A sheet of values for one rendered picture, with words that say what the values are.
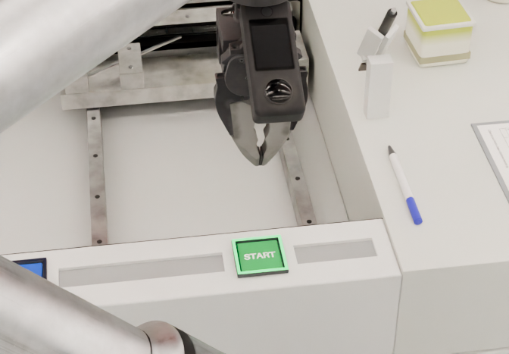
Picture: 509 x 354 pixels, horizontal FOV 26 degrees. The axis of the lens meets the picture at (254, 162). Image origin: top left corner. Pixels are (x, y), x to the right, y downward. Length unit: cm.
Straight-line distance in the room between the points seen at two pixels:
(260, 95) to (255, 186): 56
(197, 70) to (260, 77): 67
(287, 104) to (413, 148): 42
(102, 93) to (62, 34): 94
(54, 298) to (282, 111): 27
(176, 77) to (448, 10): 41
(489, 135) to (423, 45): 17
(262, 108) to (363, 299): 33
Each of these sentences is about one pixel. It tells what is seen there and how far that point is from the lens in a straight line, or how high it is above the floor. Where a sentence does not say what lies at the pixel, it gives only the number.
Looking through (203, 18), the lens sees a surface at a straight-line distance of 169.
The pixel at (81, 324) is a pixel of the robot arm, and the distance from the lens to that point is 85.
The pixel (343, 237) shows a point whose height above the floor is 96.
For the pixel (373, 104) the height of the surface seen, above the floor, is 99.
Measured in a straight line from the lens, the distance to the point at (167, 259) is 123.
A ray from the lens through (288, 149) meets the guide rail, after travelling 154.
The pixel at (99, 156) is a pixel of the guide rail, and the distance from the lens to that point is 155.
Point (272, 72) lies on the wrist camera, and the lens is 99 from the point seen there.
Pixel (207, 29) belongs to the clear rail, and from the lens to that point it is 171.
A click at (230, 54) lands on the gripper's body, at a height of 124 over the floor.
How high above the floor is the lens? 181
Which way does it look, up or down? 39 degrees down
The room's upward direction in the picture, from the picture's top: straight up
